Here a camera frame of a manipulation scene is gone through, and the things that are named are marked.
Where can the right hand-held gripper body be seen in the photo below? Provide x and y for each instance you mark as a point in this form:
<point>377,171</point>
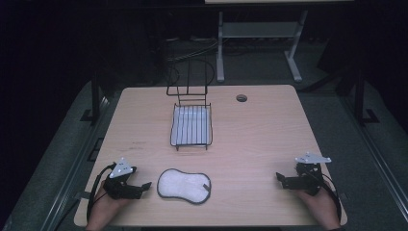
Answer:
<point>308,181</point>

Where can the white sponge with dark edge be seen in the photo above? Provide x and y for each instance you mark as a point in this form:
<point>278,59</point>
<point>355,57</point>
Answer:
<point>183,186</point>

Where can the white metal table frame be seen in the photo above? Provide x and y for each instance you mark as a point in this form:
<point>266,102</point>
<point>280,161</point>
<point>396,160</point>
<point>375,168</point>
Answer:
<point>256,30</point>

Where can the black metal stand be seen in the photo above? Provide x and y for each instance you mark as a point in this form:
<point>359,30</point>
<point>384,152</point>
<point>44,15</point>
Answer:
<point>95,99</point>
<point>361,99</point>

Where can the white ribbed tray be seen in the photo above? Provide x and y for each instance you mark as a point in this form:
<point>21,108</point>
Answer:
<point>191,125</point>

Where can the person's left hand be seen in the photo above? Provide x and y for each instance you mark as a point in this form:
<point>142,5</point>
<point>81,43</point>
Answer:
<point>104,208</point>

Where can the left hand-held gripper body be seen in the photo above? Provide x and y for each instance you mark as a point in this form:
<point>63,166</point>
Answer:
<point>119,187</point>

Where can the person's right hand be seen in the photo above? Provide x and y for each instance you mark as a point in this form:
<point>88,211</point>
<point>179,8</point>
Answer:
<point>320,207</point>

